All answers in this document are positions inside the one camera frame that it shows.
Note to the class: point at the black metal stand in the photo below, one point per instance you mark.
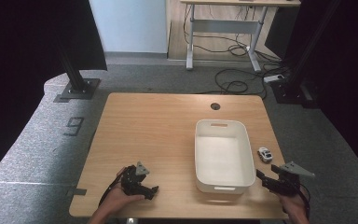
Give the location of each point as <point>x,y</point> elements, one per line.
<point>77,84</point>
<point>295,84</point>

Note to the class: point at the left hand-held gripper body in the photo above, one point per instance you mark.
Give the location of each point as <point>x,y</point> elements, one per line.
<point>132,182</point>

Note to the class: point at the grey tape floor marker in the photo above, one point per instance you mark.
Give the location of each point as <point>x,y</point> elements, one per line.
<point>74,126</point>

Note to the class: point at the black curtain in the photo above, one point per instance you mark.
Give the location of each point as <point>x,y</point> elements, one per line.
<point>21,62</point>
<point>351,77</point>

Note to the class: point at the white toy police car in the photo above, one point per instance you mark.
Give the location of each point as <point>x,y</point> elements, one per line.
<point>265,154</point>

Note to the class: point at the white power strip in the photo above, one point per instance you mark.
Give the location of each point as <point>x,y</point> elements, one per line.
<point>273,78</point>

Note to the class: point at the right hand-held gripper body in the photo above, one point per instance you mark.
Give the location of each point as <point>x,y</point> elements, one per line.
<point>287,183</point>

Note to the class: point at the white-framed wooden desk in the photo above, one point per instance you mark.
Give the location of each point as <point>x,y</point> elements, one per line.
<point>223,25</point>

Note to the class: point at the white plastic bin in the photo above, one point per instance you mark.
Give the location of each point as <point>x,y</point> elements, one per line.
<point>219,155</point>

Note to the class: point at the grey tape piece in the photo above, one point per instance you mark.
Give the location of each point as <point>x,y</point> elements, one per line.
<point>78,191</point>

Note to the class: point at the person's left hand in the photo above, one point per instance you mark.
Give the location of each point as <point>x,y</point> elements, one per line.
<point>116,199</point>

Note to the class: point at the person's right hand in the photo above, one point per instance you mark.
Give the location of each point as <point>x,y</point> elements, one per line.
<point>295,208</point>

